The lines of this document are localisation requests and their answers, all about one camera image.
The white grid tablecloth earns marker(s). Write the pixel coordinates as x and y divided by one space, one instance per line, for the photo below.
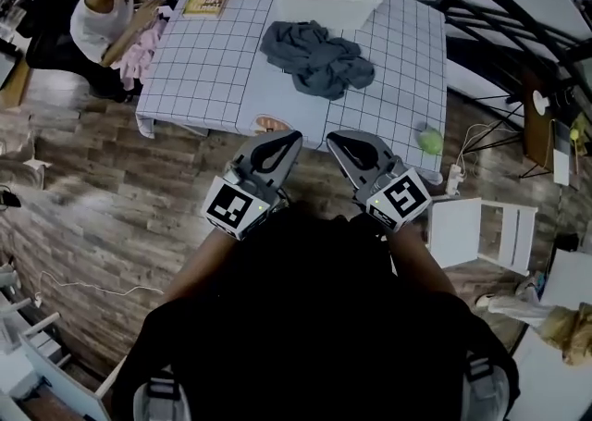
208 63

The person's right forearm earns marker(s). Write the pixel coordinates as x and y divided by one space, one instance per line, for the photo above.
421 262

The white desk lamp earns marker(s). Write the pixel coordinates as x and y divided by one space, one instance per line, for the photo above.
540 102

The black office chair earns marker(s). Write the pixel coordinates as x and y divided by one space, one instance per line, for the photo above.
46 40

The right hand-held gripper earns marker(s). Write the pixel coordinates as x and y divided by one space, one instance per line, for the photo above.
400 199

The small black device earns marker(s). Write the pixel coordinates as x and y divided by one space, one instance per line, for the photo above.
566 242

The green plush ball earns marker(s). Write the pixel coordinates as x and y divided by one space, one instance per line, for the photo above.
431 140

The person's left forearm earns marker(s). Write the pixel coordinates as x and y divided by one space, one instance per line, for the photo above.
203 262

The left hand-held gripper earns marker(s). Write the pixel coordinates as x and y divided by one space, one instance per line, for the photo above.
233 208

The pink cloth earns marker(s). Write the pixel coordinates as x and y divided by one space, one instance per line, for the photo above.
139 53

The person's black clothing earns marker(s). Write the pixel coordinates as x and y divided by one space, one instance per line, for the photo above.
314 317

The white desk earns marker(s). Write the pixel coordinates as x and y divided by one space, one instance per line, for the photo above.
555 391

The dark grey garment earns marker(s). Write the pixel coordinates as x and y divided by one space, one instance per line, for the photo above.
319 63

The white power strip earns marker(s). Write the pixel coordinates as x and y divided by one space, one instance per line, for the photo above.
454 178

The brown wooden side table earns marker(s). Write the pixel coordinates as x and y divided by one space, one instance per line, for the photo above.
536 141

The white wooden furniture frame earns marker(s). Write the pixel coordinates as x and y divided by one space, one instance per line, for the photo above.
55 382

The white wooden chair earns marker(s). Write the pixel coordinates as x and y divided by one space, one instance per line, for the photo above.
453 229

